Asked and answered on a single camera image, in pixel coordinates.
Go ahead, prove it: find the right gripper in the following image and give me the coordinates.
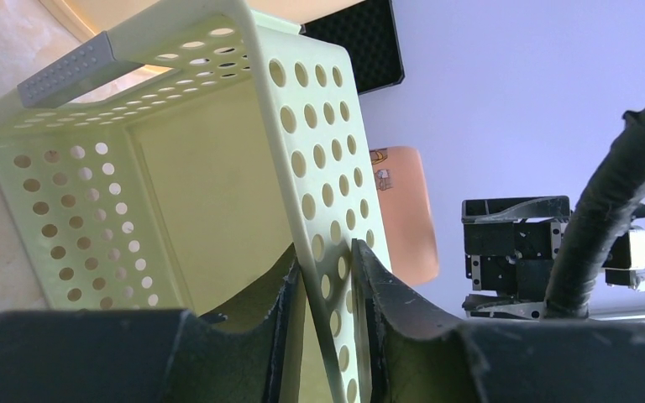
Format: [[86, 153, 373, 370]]
[[461, 196, 571, 320]]

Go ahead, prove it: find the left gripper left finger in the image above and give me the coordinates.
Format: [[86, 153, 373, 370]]
[[0, 259, 300, 402]]

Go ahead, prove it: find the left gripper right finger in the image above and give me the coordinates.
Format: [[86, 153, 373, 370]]
[[350, 239, 645, 402]]

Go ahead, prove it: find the orange capybara bucket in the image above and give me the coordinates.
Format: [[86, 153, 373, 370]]
[[369, 146, 439, 286]]

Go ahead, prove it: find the green plastic basket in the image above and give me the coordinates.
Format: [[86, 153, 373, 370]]
[[0, 1, 391, 402]]

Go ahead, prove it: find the yellow capybara bucket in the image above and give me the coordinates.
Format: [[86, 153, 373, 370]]
[[40, 0, 360, 42]]

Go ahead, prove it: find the black open tool case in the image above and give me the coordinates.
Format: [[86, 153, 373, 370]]
[[303, 0, 405, 95]]

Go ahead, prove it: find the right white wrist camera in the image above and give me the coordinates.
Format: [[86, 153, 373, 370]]
[[603, 226, 645, 292]]

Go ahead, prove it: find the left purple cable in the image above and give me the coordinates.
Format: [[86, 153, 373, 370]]
[[542, 75, 645, 321]]

